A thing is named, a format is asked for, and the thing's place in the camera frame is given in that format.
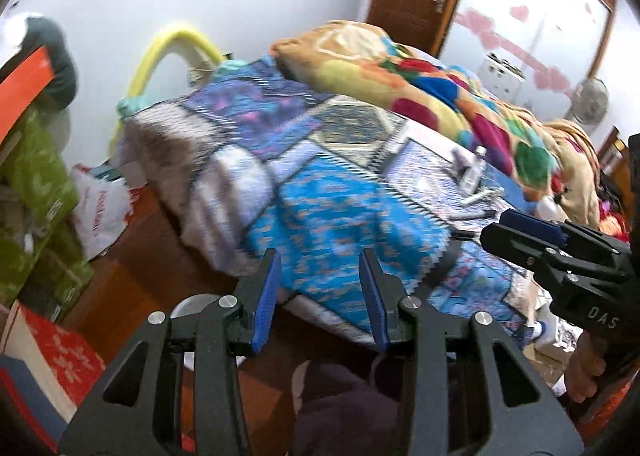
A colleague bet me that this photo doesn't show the small white cabinet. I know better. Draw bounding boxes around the small white cabinet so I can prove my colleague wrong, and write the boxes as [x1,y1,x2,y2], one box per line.
[477,52,526,97]

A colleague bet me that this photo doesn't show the person's right hand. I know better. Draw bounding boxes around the person's right hand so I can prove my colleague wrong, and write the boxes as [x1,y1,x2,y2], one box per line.
[567,331,610,404]

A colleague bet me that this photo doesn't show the small clear bottle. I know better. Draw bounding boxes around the small clear bottle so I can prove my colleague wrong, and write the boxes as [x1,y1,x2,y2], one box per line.
[462,146,489,189]

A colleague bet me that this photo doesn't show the frosted sliding wardrobe doors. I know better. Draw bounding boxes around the frosted sliding wardrobe doors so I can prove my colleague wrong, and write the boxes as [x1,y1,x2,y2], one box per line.
[440,0,621,124]

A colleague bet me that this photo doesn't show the colourful fleece blanket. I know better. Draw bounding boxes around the colourful fleece blanket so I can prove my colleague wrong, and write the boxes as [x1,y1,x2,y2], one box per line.
[270,20,601,231]

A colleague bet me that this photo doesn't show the teal foam padding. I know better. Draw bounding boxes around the teal foam padding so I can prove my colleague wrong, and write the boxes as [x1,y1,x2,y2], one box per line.
[215,58,258,82]
[116,96,146,121]

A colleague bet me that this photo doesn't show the red floral box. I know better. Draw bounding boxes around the red floral box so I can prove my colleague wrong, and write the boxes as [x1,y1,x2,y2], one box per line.
[0,301,108,452]

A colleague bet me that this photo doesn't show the white tube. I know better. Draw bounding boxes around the white tube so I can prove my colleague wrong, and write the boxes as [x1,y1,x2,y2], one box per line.
[460,187,506,205]

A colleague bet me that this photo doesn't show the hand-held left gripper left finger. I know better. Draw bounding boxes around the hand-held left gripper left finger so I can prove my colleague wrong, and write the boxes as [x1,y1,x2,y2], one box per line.
[60,248,283,456]

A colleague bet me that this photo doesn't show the white plastic bag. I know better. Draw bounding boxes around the white plastic bag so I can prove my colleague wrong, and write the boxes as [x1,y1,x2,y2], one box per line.
[70,163,135,261]

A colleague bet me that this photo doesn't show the dark grey cushion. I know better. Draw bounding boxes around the dark grey cushion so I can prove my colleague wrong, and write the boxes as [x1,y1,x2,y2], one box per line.
[20,16,79,111]

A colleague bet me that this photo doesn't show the green cardboard boxes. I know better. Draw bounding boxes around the green cardboard boxes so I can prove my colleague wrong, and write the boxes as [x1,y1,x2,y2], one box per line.
[0,106,96,321]

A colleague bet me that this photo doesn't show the orange box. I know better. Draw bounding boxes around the orange box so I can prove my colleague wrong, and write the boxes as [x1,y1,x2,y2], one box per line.
[0,46,53,147]

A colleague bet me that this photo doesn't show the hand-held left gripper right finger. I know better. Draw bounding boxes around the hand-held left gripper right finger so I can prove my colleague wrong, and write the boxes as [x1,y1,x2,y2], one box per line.
[358,248,586,456]

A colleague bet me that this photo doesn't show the blue patterned bed cover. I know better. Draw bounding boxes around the blue patterned bed cover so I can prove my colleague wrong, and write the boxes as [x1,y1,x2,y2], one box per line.
[117,56,541,352]

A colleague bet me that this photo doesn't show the standing electric fan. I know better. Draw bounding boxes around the standing electric fan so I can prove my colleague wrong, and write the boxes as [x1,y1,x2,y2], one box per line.
[567,78,610,125]

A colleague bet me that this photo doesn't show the white and blue bottle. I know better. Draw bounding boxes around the white and blue bottle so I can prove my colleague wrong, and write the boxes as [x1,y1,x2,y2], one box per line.
[525,320,552,343]

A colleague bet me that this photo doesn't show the dark cloth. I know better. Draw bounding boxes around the dark cloth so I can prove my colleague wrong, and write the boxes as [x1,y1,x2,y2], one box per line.
[290,360,416,456]

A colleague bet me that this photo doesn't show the wooden chair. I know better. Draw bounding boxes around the wooden chair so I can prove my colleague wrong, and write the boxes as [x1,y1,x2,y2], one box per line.
[596,126,637,204]

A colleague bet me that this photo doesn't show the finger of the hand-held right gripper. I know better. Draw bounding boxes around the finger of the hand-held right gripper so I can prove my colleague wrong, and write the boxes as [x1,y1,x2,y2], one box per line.
[499,208,618,257]
[480,222,591,289]

